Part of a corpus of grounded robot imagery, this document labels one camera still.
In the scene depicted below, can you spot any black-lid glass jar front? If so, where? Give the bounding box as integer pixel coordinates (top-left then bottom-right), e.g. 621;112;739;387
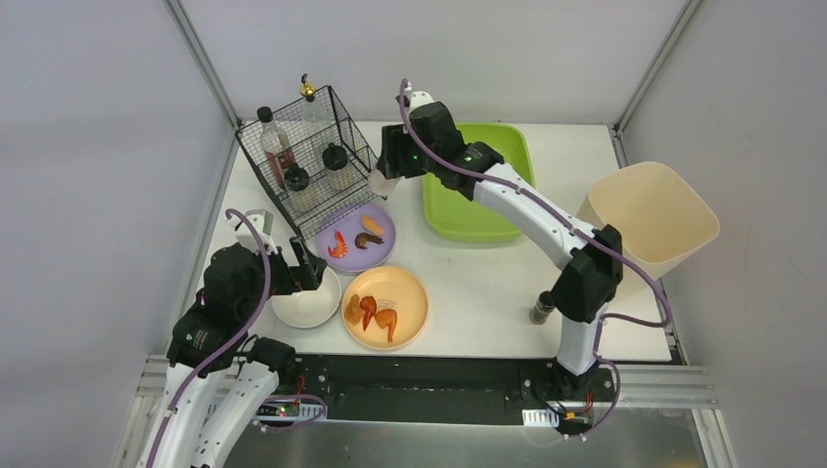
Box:
322;142;354;192

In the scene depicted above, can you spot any black-lid glass jar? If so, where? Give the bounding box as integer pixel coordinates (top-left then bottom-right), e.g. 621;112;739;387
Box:
368;169;401;199
322;142;354;192

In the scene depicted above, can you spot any black-lid spice jar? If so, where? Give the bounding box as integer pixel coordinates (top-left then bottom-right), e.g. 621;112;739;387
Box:
284;162;318;215

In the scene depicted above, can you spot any gold-top glass oil bottle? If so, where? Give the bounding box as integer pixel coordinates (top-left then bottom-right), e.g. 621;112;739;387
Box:
297;72;343;166

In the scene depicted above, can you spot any dark sauce bottle red label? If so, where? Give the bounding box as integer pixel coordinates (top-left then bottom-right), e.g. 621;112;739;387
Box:
256;106;298;189

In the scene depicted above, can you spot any black pepper grinder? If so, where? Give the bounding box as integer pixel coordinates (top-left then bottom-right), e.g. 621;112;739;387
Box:
529;291;555;325

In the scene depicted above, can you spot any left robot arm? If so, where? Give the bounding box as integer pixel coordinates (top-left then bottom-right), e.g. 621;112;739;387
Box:
137;237;328;467

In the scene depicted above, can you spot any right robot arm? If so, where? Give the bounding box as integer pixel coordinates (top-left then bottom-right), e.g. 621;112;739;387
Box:
371;93;623;389

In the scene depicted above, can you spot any toy shrimp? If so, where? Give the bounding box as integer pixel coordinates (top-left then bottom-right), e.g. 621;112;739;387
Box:
328;230;348;258

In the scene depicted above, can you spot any white floral bowl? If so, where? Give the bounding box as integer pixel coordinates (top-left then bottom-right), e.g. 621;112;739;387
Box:
268;267;342;329

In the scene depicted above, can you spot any fried toy nugget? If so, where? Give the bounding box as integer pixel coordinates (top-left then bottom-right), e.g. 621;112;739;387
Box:
343;294;365;325

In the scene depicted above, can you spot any purple plate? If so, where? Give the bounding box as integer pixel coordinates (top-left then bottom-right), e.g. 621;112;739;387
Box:
314;203;397;273

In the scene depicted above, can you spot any red toy chicken wing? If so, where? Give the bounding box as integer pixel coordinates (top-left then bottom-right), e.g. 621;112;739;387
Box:
359;295;377;331

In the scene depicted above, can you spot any green plastic tub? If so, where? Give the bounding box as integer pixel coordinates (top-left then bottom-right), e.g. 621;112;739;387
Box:
422;122;534;244

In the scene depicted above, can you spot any orange toy bread piece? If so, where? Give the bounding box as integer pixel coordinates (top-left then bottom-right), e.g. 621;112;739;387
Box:
360;214;385;237

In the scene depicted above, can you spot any orange plate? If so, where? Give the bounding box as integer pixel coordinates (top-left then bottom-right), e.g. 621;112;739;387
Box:
339;266;429;351

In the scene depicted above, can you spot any orange toy drumstick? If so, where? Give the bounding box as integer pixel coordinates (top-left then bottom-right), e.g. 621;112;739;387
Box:
374;308;398;342

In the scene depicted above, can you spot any beige waste bin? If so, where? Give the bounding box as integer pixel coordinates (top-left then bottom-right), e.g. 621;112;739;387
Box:
576;161;720;285

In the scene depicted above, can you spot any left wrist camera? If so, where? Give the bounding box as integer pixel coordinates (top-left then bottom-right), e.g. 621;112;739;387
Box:
225;209;277;254

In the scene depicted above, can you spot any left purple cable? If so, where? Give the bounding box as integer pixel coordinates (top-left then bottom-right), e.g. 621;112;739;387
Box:
144;208;329;468

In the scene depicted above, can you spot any purple cable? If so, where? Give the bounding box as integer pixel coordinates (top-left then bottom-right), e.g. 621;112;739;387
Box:
144;208;329;468
397;78;675;441

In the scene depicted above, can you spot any black wire rack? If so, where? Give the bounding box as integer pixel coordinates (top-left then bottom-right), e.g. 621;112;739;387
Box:
235;85;377;239

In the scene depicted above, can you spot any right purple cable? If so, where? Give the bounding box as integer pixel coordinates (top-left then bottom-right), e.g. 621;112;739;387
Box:
397;78;675;441

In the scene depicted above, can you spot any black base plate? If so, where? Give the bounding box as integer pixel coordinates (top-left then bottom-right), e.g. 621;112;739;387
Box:
275;354;615;426

